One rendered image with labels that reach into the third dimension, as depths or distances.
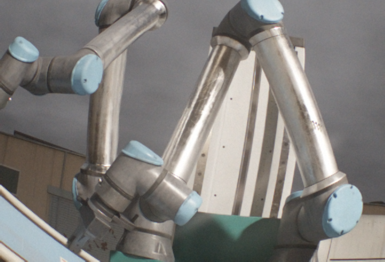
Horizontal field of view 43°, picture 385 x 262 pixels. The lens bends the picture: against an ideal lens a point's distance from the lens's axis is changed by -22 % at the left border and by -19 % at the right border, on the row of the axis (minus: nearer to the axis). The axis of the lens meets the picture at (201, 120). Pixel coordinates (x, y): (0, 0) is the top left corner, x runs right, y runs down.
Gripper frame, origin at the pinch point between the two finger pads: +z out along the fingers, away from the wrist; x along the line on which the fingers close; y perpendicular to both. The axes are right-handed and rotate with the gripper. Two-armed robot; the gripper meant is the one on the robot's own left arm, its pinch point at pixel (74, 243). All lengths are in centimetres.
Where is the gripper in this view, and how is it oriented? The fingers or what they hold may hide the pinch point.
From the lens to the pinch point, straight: 140.9
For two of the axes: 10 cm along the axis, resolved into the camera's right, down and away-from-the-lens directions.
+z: -6.4, 7.7, -0.2
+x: 3.2, 2.4, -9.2
